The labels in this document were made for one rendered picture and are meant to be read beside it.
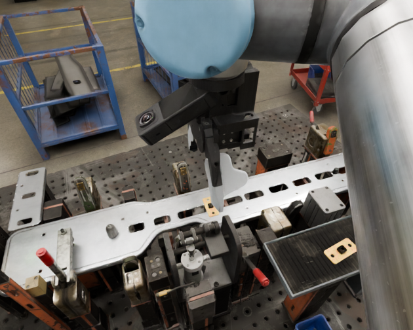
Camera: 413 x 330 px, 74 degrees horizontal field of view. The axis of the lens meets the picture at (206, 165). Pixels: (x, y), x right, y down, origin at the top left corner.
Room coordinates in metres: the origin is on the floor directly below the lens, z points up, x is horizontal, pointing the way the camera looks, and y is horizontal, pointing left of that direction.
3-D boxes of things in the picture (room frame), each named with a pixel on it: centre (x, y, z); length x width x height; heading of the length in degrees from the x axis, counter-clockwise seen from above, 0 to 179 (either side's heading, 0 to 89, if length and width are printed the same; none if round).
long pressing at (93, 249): (0.60, -0.03, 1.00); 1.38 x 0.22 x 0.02; 109
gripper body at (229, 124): (0.33, -0.02, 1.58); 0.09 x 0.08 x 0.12; 108
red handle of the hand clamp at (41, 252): (0.31, 0.38, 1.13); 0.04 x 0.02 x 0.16; 109
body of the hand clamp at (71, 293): (0.28, 0.37, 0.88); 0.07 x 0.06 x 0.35; 19
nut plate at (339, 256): (0.34, -0.34, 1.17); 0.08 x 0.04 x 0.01; 118
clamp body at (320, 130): (0.96, -0.51, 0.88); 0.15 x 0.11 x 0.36; 19
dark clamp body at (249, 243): (0.41, -0.11, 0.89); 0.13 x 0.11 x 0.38; 19
